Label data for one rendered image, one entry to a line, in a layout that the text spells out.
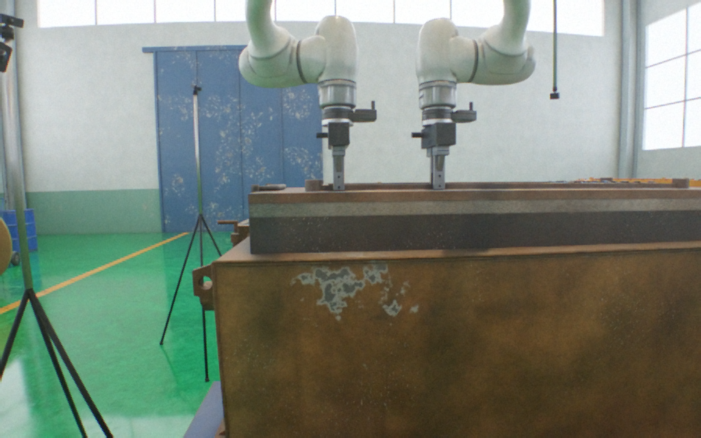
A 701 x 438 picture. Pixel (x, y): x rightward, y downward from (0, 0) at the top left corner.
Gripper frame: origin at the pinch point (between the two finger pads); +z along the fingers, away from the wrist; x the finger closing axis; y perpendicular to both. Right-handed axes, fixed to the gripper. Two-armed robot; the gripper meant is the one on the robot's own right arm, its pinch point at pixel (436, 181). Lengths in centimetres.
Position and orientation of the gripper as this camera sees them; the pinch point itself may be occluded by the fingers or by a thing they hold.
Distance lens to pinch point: 90.3
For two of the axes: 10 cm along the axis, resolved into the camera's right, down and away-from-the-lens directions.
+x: 0.6, 1.1, -9.9
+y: -10.0, 0.2, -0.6
